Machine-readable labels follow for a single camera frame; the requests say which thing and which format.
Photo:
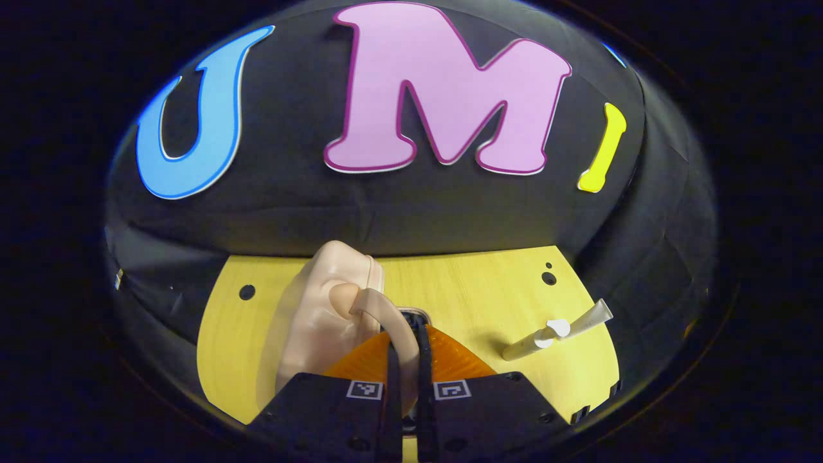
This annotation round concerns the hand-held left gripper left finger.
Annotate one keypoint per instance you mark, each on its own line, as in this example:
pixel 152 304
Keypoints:
pixel 391 431

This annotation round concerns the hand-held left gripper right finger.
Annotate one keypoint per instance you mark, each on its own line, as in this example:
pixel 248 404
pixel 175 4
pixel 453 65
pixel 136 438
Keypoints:
pixel 423 418

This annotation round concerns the white pump bottle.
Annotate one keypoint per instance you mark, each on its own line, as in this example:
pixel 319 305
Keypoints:
pixel 524 345

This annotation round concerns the pink suitcase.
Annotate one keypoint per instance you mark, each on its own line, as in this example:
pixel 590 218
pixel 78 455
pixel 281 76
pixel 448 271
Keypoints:
pixel 321 315

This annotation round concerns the white squeeze tube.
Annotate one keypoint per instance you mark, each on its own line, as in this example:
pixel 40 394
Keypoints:
pixel 591 316

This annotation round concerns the black backdrop cloth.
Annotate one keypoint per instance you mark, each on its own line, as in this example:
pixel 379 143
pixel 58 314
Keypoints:
pixel 289 193

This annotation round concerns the small white tag clip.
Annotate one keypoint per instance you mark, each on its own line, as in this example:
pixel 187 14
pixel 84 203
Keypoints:
pixel 119 278

